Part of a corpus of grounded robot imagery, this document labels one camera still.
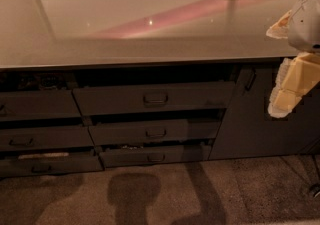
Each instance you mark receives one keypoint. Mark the dark grey drawer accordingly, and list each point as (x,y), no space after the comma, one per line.
(32,105)
(44,138)
(155,155)
(49,166)
(154,131)
(153,98)

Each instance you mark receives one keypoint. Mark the dark grey cabinet door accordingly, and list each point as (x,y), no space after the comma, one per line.
(247,130)

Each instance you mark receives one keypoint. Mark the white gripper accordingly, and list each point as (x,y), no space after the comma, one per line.
(306,27)

